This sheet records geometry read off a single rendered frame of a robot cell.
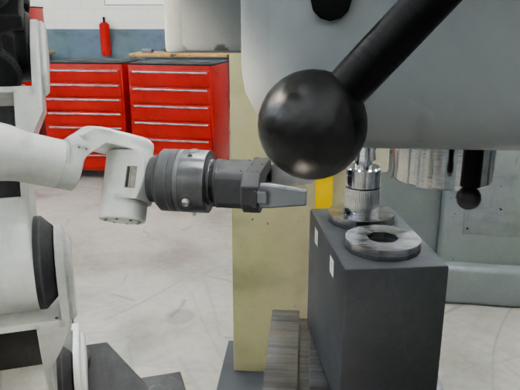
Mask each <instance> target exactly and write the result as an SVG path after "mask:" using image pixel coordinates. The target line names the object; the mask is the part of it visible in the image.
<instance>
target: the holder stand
mask: <svg viewBox="0 0 520 390"><path fill-rule="evenodd" d="M448 271H449V266H448V264H447V263H445V261H444V260H442V259H441V257H440V256H438V254H437V253H435V251H434V250H432V249H431V247H430V246H428V244H427V243H425V242H424V240H423V239H421V237H420V236H418V235H417V233H415V232H414V230H413V229H411V227H410V226H408V225H407V223H406V222H404V220H403V219H401V218H400V216H399V215H397V213H396V212H394V210H393V209H391V208H390V207H387V206H384V205H381V204H379V212H378V214H376V215H374V216H369V217H359V216H354V215H350V214H347V213H346V212H344V202H343V203H338V204H334V205H332V206H331V207H329V208H321V209H311V210H310V246H309V276H308V307H307V323H308V326H309V329H310V333H311V335H312V337H313V341H314V344H315V346H316V350H317V353H318V355H319V357H320V361H321V364H322V366H323V370H324V373H325V375H326V377H327V381H328V384H329V386H330V390H436V388H437V380H438V372H439V364H440V348H441V340H442V332H443V318H444V310H445V302H446V287H447V279H448Z"/></svg>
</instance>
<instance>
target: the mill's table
mask: <svg viewBox="0 0 520 390"><path fill-rule="evenodd" d="M262 390H330V386H329V384H328V381H327V377H326V375H325V373H324V370H323V366H322V364H321V361H320V357H319V355H318V353H317V350H316V346H315V344H314V341H313V337H312V335H311V333H310V329H309V326H308V323H307V319H302V318H299V311H298V310H273V311H272V318H271V324H270V331H269V342H268V348H267V355H266V361H265V373H264V379H263V386H262ZM436 390H443V386H442V383H441V381H440V377H439V375H438V380H437V388H436Z"/></svg>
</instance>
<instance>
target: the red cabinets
mask: <svg viewBox="0 0 520 390"><path fill-rule="evenodd" d="M29 15H30V18H31V19H37V20H38V21H42V22H43V23H44V18H43V7H38V6H30V9H29ZM140 60H141V59H91V58H63V59H58V60H50V93H49V94H48V95H47V96H46V117H45V119H44V121H43V124H42V127H41V129H40V131H39V135H45V136H49V137H52V138H56V139H62V140H64V139H65V138H66V137H68V136H69V135H72V134H73V133H75V132H76V131H78V130H79V129H81V128H83V127H85V126H100V127H105V128H111V129H114V130H118V131H121V132H127V133H130V134H133V135H138V136H142V137H144V138H147V139H149V140H150V141H151V142H152V143H153V145H154V152H153V156H157V155H158V154H159V153H160V152H161V151H162V150H163V149H198V150H211V151H212V152H213V153H214V156H215V160H217V159H230V132H229V80H228V62H229V60H155V59H151V60H142V61H140ZM106 156H107V155H106V154H103V153H99V152H92V153H90V154H89V155H88V156H87V157H86V158H85V160H84V166H83V170H104V169H105V163H106Z"/></svg>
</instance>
